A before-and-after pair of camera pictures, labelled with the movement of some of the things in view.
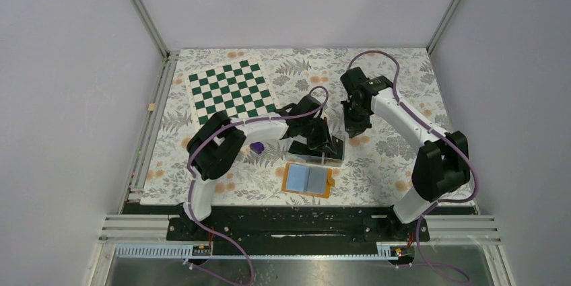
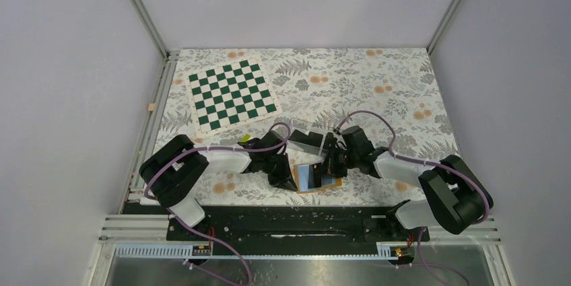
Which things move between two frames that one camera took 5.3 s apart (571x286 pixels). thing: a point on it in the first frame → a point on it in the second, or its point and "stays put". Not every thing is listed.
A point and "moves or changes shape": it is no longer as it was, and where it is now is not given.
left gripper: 324,140 → 285,180
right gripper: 354,128 → 329,163
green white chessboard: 240,89 stays put
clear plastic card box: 297,151 moves or changes shape
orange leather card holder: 308,180 moves or changes shape
